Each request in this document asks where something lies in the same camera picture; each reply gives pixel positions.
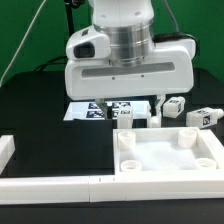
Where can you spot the white square tabletop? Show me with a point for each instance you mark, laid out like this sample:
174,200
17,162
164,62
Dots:
158,150

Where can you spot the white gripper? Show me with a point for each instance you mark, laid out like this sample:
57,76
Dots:
166,70

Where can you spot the white marker sheet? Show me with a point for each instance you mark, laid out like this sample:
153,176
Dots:
90,111

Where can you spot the white front fence bar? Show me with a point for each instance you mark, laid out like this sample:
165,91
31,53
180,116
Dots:
186,185

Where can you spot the white left fence piece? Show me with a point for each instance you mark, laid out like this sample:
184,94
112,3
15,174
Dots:
7,148

